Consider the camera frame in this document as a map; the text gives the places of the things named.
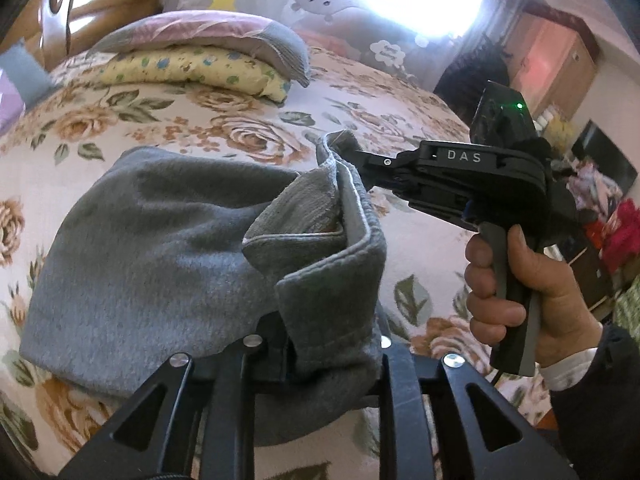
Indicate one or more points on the floral bed blanket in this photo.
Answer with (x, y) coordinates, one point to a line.
(55, 152)

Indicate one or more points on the grey mesh bed rail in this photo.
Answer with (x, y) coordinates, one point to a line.
(349, 28)

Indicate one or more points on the yellow dotted pillow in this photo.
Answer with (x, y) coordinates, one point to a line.
(213, 66)

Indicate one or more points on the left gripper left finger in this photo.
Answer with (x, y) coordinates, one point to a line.
(192, 411)

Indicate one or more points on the wooden wardrobe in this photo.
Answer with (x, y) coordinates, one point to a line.
(552, 59)

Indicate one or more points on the grey pants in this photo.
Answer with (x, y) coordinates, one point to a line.
(171, 253)

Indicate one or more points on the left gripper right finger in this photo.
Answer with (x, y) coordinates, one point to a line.
(441, 419)

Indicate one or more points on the dark hanging garment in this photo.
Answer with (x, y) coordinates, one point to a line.
(463, 82)

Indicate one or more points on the purple grey pillow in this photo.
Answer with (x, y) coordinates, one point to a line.
(24, 84)

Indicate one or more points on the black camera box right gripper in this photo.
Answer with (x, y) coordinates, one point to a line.
(502, 118)

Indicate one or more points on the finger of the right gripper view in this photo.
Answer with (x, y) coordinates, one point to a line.
(397, 174)

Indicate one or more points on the dark sleeve right forearm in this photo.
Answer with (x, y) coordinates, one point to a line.
(595, 399)

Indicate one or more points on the clutter pile colourful items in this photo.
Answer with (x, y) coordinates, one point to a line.
(604, 252)

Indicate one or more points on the pink grey pillow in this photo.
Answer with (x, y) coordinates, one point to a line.
(262, 38)

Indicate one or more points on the wooden headboard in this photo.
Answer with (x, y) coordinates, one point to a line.
(54, 30)

